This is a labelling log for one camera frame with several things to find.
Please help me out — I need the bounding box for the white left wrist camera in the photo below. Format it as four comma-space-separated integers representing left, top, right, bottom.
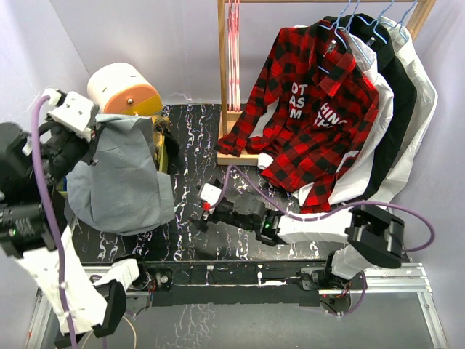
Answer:
42, 88, 100, 143

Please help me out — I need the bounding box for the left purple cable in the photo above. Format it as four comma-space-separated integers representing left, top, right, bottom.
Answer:
31, 94, 139, 349

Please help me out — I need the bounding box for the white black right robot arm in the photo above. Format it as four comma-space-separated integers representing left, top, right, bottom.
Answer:
195, 184, 405, 289

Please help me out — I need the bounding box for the aluminium frame rail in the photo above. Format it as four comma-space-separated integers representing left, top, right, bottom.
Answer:
23, 206, 448, 349

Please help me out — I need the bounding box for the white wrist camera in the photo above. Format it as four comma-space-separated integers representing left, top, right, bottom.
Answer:
199, 183, 224, 212
42, 88, 100, 143

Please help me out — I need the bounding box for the light grey white shirt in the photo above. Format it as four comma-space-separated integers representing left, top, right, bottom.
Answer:
370, 17, 438, 202

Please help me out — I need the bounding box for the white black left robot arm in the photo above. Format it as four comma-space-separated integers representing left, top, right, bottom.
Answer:
1, 121, 150, 348

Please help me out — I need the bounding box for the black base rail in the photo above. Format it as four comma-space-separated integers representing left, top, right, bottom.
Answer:
137, 260, 364, 308

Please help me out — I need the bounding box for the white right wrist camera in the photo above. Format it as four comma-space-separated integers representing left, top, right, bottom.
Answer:
199, 183, 224, 212

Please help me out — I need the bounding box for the wooden clothes rack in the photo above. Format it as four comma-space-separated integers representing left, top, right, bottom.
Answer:
217, 0, 437, 167

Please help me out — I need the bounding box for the blue wire hanger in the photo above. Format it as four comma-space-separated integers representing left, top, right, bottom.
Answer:
379, 0, 419, 43
357, 0, 395, 44
318, 0, 352, 57
333, 1, 376, 65

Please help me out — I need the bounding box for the beige cable on floor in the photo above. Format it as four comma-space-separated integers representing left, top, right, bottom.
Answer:
78, 313, 138, 349

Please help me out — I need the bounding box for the olive green laundry basket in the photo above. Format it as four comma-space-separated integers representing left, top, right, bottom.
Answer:
58, 132, 169, 198

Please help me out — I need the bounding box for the pink hangers bundle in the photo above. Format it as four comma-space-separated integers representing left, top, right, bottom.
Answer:
227, 0, 240, 112

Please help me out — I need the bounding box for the yellow plaid shirt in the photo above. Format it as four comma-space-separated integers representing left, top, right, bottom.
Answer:
151, 114, 180, 165

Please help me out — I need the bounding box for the red black plaid shirt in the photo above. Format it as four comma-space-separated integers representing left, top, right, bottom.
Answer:
213, 20, 381, 214

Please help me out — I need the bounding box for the white orange cylinder container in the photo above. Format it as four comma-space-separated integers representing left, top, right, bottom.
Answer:
87, 63, 163, 116

